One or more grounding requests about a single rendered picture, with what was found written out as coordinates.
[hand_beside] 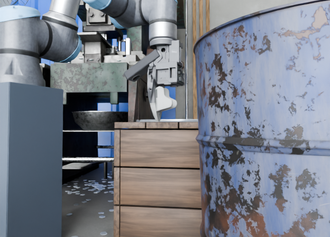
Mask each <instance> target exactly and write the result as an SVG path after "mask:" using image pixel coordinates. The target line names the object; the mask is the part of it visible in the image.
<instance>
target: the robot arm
mask: <svg viewBox="0 0 330 237"><path fill-rule="evenodd" d="M83 1H84V2H85V3H87V4H88V5H89V6H90V7H92V8H94V9H97V10H99V11H101V12H103V13H105V14H107V15H108V16H109V17H110V20H111V22H112V23H113V25H114V26H115V27H116V28H118V29H124V28H125V29H129V28H132V27H137V26H142V25H147V24H149V41H150V48H151V49H153V51H152V52H151V53H149V54H148V55H147V56H145V57H144V58H143V59H141V60H140V61H139V62H137V63H136V64H135V65H133V66H132V67H131V68H129V69H128V70H127V71H125V72H124V75H125V77H126V79H127V80H130V81H132V82H135V81H137V80H138V79H139V78H141V77H142V76H143V75H145V74H146V73H147V79H148V81H147V91H148V97H149V102H150V107H151V110H152V114H153V116H154V118H155V120H156V121H157V122H160V120H161V116H162V112H163V111H166V110H170V109H173V108H175V107H176V106H177V102H176V100H174V99H172V98H170V97H169V90H168V89H167V88H165V87H167V86H170V87H178V86H184V85H185V67H184V63H183V62H182V61H181V49H183V43H181V42H180V40H177V3H178V2H177V0H83ZM80 2H81V0H52V1H51V5H50V9H49V11H48V12H47V13H45V14H43V15H42V19H40V17H41V15H40V12H39V11H38V10H37V9H35V8H32V7H27V6H19V5H10V6H4V7H1V8H0V83H2V82H15V83H21V84H28V85H35V86H42V87H45V86H46V83H45V80H44V78H43V74H42V70H41V67H40V63H39V58H42V59H47V60H51V61H53V62H60V63H68V62H71V61H72V60H74V59H75V58H76V57H77V56H78V54H79V52H80V50H81V47H82V41H81V38H80V36H79V35H78V34H77V33H78V28H79V26H78V25H77V23H76V17H77V13H78V9H79V6H80ZM181 62H182V63H181Z"/></svg>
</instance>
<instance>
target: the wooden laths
mask: <svg viewBox="0 0 330 237"><path fill-rule="evenodd" d="M192 29H193V47H194V44H195V42H196V0H192ZM208 31H210V1H209V0H206V32H208ZM186 34H187V36H186V119H188V0H186ZM202 35H203V0H199V37H201V36H202ZM193 119H197V90H196V66H195V54H194V52H193Z"/></svg>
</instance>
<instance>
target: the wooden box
mask: <svg viewBox="0 0 330 237"><path fill-rule="evenodd" d="M114 128H124V129H117V130H114V166H116V167H114V204H115V205H114V213H113V237H201V235H200V225H201V223H202V207H201V184H200V160H199V143H198V142H197V140H196V139H195V138H196V137H197V135H198V122H115V123H114Z"/></svg>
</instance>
